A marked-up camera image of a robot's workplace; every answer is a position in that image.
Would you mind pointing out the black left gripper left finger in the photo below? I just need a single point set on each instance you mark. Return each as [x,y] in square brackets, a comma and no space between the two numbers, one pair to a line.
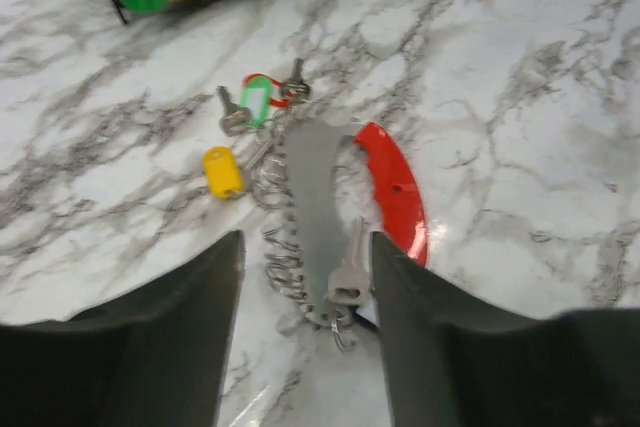
[155,356]

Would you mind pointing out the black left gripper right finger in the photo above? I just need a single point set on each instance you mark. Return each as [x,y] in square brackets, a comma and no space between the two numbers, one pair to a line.
[453,359]

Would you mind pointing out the steel key organizer red handle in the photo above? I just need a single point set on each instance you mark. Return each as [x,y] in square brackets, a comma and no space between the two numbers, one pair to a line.
[309,235]

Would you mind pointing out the yellow key tag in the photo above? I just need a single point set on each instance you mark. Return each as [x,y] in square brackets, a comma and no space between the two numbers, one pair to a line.
[224,176]

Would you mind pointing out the red key tag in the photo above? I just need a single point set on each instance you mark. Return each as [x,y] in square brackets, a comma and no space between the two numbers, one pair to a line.
[282,93]

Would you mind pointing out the green key tag with key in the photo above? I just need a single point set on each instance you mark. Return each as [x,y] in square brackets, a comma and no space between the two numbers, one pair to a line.
[252,109]

